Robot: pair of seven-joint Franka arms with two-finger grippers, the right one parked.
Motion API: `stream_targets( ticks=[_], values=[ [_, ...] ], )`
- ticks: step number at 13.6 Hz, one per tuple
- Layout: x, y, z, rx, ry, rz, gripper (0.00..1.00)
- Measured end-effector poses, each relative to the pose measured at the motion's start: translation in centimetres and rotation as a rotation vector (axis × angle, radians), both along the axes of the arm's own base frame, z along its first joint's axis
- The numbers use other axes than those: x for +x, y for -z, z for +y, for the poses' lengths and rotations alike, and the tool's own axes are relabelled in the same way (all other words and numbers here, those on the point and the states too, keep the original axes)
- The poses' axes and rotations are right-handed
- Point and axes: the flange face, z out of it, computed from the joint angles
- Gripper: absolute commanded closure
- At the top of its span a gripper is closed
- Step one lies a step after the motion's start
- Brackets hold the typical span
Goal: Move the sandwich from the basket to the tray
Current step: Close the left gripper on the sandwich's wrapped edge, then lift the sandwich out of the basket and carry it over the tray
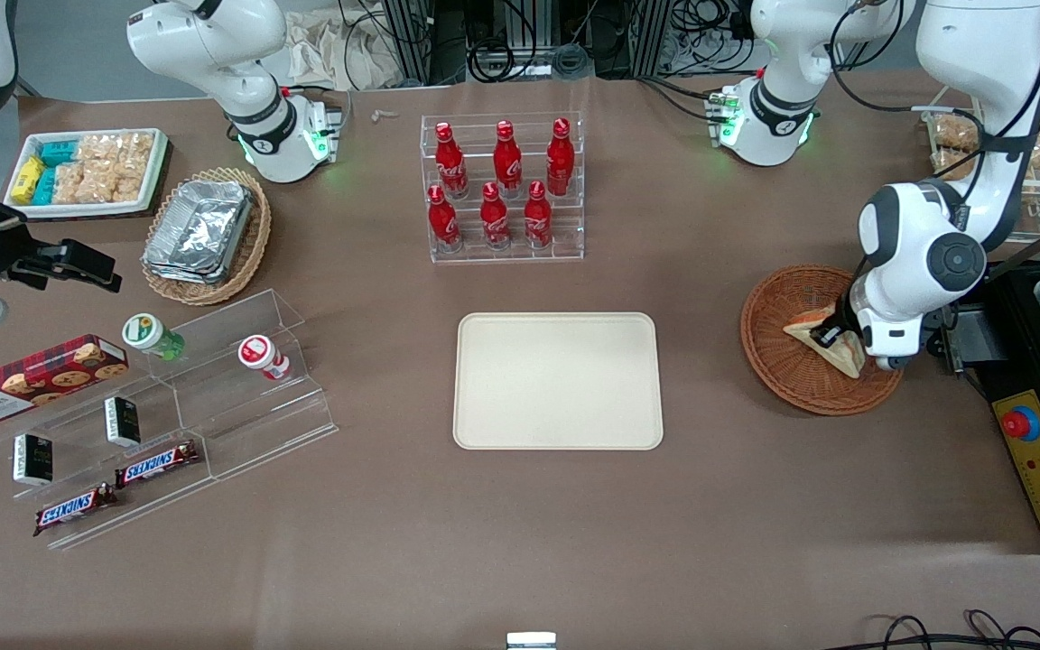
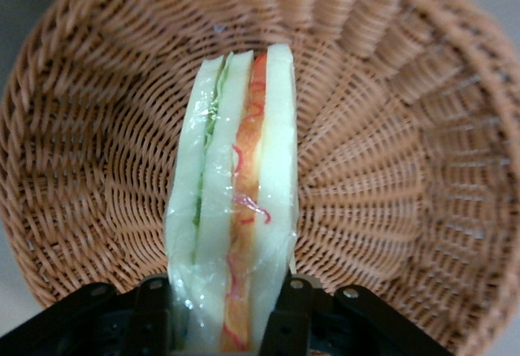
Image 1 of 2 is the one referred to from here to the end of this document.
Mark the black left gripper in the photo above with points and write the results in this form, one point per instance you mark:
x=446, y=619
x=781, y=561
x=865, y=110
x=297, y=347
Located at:
x=842, y=322

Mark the triangular sandwich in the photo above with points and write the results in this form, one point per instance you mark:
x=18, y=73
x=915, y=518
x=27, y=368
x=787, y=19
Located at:
x=848, y=363

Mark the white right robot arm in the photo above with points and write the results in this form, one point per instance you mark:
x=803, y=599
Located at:
x=213, y=45

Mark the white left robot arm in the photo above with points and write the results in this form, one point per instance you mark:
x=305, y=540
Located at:
x=913, y=262

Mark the round brown wicker basket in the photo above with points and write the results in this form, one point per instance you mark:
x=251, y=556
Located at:
x=782, y=379

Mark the white rectangular snack tray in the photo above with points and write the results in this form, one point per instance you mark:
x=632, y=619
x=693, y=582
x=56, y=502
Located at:
x=23, y=212

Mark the aluminium foil tray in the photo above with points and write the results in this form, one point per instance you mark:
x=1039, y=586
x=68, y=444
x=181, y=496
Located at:
x=199, y=226

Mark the oval tan wicker basket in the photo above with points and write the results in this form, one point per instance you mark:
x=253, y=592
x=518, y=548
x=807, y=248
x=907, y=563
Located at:
x=249, y=257

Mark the beige rectangular tray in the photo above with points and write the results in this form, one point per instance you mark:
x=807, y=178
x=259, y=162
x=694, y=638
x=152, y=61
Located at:
x=556, y=379

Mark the clear rice cracker bag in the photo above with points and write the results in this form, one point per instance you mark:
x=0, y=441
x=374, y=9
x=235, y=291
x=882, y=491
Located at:
x=134, y=167
x=78, y=185
x=100, y=149

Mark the teal snack packet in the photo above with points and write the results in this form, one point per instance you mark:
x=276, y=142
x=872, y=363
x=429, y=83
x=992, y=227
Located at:
x=60, y=152
x=45, y=187

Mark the yellow snack packet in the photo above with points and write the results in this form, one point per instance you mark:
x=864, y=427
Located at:
x=26, y=181

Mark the green capped small bottle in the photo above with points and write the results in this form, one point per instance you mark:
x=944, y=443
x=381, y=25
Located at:
x=150, y=336

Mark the red tartan cookie box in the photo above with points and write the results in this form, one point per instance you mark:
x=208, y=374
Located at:
x=32, y=379

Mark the small black white box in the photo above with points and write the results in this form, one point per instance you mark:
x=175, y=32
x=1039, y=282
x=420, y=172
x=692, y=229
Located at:
x=32, y=459
x=122, y=421

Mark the black machine with yellow panel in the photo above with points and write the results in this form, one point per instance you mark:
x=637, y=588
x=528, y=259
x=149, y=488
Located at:
x=1026, y=361

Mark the red capped small bottle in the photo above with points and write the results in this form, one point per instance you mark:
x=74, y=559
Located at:
x=260, y=355

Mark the red emergency stop button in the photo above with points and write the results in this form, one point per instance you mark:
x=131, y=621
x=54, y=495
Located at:
x=1021, y=423

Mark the Snickers chocolate bar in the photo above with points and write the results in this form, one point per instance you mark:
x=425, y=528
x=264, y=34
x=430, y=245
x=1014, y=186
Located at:
x=73, y=509
x=157, y=463

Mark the clear acrylic tiered stand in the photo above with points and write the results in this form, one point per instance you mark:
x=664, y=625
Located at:
x=249, y=424

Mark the clear acrylic bottle rack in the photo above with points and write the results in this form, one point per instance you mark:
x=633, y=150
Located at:
x=565, y=239

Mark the red cola bottle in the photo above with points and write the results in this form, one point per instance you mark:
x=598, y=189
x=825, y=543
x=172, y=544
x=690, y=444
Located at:
x=494, y=218
x=537, y=217
x=450, y=167
x=442, y=221
x=560, y=161
x=507, y=162

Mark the crumpled beige cloth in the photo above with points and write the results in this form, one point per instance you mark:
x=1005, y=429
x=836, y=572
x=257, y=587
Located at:
x=330, y=50

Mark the small clear plastic scrap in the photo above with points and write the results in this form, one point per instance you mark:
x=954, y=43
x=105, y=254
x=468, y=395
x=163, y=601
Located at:
x=385, y=115

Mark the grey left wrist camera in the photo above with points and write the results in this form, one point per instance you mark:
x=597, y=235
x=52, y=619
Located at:
x=892, y=363

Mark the grey metal bracket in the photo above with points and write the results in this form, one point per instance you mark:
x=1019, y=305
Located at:
x=971, y=338

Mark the black aluminium frame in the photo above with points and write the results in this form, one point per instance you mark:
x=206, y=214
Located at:
x=412, y=36

